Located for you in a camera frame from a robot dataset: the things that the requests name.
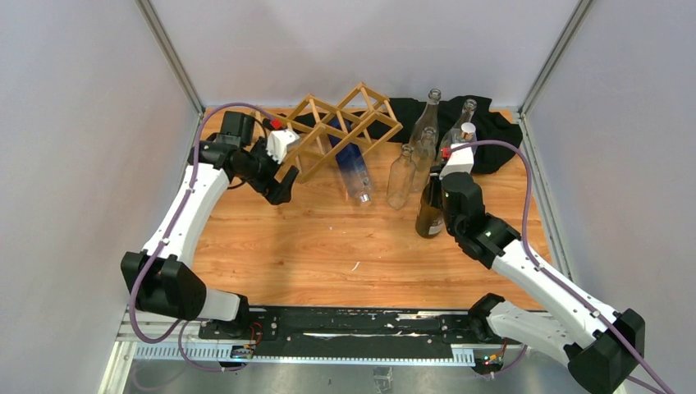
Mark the dark green wine bottle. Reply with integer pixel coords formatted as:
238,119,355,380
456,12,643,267
415,166,444,238

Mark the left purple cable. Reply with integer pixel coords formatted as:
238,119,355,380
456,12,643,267
128,103,281,345

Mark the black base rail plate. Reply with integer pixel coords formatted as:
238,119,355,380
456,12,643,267
199,305,519,365

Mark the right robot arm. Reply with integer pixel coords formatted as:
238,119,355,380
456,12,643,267
441,172,645,393

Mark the clear glass bottle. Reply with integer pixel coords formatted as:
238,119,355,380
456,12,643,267
409,88,442,147

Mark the blue labelled bottle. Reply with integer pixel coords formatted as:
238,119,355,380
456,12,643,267
450,121,477,144

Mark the clear bottle dark label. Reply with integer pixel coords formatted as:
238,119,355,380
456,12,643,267
436,98,478,162

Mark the wooden wine rack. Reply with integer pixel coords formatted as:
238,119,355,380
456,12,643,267
272,82,402,183

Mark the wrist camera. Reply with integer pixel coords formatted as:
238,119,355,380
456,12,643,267
439,143,474,180
266,129,300,164

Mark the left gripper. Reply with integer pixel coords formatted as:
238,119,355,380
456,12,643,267
236,137,297,204

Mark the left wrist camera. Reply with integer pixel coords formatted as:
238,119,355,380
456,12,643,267
266,129,300,164

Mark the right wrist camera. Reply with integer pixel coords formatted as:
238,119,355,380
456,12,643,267
439,143,474,180

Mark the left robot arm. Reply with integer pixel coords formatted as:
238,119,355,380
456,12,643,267
121,126,300,339

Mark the black cloth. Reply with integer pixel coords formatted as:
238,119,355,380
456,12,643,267
282,95,524,175

